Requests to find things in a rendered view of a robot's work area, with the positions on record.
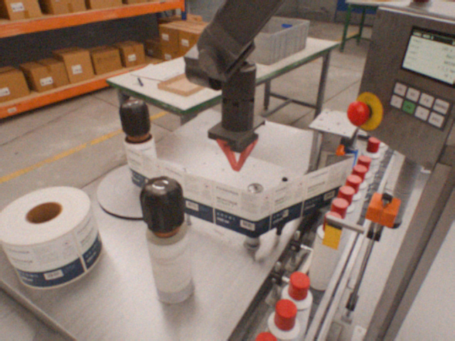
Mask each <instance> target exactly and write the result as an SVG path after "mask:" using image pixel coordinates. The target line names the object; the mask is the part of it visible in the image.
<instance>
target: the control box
mask: <svg viewBox="0 0 455 341"><path fill-rule="evenodd" d="M410 1H411V0H401V1H384V2H382V3H380V5H379V8H378V10H377V14H376V17H375V23H374V27H373V33H371V37H370V42H369V46H368V51H367V55H366V59H365V64H364V68H363V74H362V77H361V81H360V87H359V90H358V96H357V99H356V101H362V102H364V103H365V104H368V105H370V106H371V108H372V110H373V114H372V116H371V118H369V119H368V121H367V122H366V123H365V124H364V125H362V126H356V127H357V128H359V129H360V130H362V131H364V132H365V133H367V134H368V135H370V136H372V137H373V138H375V139H377V140H379V141H381V142H383V143H384V144H386V145H388V146H389V147H391V148H393V149H394V150H396V151H397V152H399V153H401V154H402V155H404V156H406V157H408V158H409V159H410V160H412V161H414V162H415V163H417V164H419V165H421V166H422V167H423V168H426V169H427V170H428V171H430V172H432V173H433V172H434V169H435V167H436V165H437V162H439V161H440V162H441V159H442V157H443V155H444V152H445V150H446V147H447V145H446V144H445V143H446V140H447V137H448V135H449V132H450V130H451V128H452V125H453V123H454V120H455V89H453V88H450V87H447V86H445V85H441V84H439V83H437V82H433V81H431V80H428V79H425V78H423V77H420V76H418V75H414V74H412V73H410V72H406V71H404V70H401V69H400V65H401V62H402V58H403V55H404V52H405V48H406V45H407V40H408V38H409V34H410V30H411V29H412V26H413V25H416V26H422V27H425V28H430V29H434V30H438V31H443V32H450V33H455V2H450V1H441V0H432V2H433V3H432V6H431V7H416V6H410ZM395 79H397V80H400V81H403V82H406V83H407V84H410V85H413V86H415V87H418V88H420V89H422V90H425V91H428V92H431V93H432V94H435V95H438V96H440V97H443V98H445V99H448V100H450V101H453V102H454V105H453V107H452V109H451V112H450V114H449V118H448V119H447V122H446V124H445V126H444V129H443V131H440V130H438V129H435V128H434V127H432V126H428V125H426V124H424V123H422V122H420V121H418V120H416V119H414V118H412V117H410V116H408V115H406V114H403V113H402V112H399V111H397V110H396V109H393V108H392V107H389V106H388V102H389V100H390V95H391V92H392V88H393V85H394V82H395Z"/></svg>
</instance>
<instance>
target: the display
mask: <svg viewBox="0 0 455 341"><path fill-rule="evenodd" d="M400 69H401V70H404V71H406V72H410V73H412V74H414V75H418V76H420V77H423V78H425V79H428V80H431V81H433V82H437V83H439V84H441V85H445V86H447V87H450V88H453V89H455V33H450V32H443V31H438V30H434V29H430V28H425V27H422V26H416V25H413V26H412V29H411V30H410V33H409V38H408V40H407V45H406V48H405V52H404V55H403V58H402V62H401V65H400Z"/></svg>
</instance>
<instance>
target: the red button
mask: <svg viewBox="0 0 455 341"><path fill-rule="evenodd" d="M372 114H373V110H372V108H371V106H370V105H368V104H365V103H364V102H362V101H355V102H351V103H350V104H349V106H348V110H347V117H348V120H349V122H350V123H351V124H352V125H353V126H362V125H364V124H365V123H366V122H367V121H368V119H369V118H371V116H372Z"/></svg>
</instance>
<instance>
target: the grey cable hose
mask: <svg viewBox="0 0 455 341"><path fill-rule="evenodd" d="M421 169H422V166H421V165H419V164H417V163H415V162H414V161H412V160H410V159H409V158H408V157H406V156H405V158H404V161H403V163H402V167H401V169H400V172H399V175H398V177H397V181H396V183H395V187H394V189H393V191H392V196H393V197H395V198H397V199H400V200H401V203H400V207H399V210H398V213H397V216H396V219H395V222H394V224H393V226H392V227H391V228H390V227H387V228H389V229H398V228H399V227H400V226H401V224H402V218H403V216H404V213H405V210H406V208H407V205H408V203H409V201H410V198H411V195H412V192H413V190H414V187H415V185H416V183H417V179H418V177H419V174H420V172H421Z"/></svg>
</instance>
